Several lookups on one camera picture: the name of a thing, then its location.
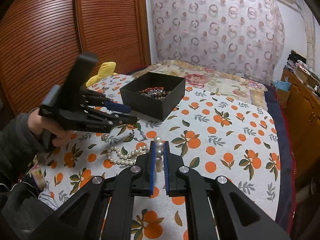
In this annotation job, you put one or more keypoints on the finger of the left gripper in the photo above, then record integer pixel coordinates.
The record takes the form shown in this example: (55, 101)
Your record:
(119, 119)
(116, 107)

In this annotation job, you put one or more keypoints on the wooden sideboard cabinet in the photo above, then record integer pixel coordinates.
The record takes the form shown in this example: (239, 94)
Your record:
(302, 114)

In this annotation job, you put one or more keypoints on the blue gift bag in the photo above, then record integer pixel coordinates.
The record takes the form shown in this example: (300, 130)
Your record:
(282, 85)

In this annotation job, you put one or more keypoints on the brown louvered wardrobe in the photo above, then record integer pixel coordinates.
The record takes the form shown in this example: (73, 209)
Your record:
(41, 39)

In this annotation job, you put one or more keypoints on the cardboard box on sideboard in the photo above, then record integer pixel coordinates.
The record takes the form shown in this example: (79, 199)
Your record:
(306, 77)

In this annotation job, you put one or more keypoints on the grey sleeve left forearm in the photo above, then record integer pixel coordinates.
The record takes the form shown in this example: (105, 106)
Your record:
(18, 148)

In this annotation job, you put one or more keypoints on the silver jewelry in box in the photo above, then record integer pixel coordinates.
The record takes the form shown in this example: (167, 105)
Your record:
(153, 92)

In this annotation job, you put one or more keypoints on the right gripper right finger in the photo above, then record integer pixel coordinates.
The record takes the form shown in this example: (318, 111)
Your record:
(216, 208)

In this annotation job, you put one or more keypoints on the person left hand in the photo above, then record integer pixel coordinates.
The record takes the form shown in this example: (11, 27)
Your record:
(37, 124)

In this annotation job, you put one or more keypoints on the tied beige side curtain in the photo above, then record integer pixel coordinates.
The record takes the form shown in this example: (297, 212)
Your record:
(309, 22)

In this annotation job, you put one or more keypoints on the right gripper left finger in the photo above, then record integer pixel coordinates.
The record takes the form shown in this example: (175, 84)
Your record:
(102, 208)

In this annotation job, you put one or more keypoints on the black square jewelry box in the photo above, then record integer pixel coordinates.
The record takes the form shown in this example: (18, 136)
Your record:
(158, 108)

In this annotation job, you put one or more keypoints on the floral bed blanket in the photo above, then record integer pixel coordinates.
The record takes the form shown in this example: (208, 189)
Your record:
(245, 90)

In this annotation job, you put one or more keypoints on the orange print tablecloth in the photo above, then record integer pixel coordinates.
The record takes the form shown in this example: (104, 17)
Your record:
(209, 170)

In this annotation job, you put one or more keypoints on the yellow plush toy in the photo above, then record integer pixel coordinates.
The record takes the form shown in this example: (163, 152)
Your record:
(106, 69)

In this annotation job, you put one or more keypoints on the sheer circle pattern curtain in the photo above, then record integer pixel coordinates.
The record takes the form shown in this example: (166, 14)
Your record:
(239, 37)

